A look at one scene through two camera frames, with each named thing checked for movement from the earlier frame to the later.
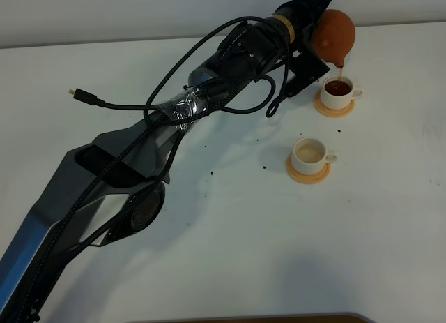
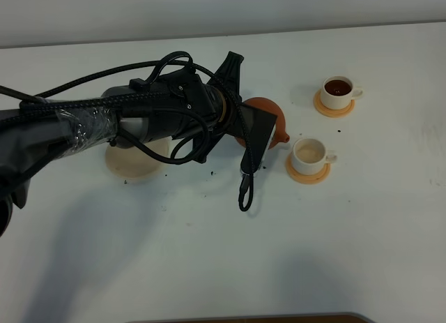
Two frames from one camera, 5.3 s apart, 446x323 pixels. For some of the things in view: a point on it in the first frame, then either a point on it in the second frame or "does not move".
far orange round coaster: (331, 113) does not move
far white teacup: (338, 91) does not move
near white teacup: (309, 155) does not move
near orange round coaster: (306, 179) does not move
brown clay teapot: (333, 35) → (279, 135)
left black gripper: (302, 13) → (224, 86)
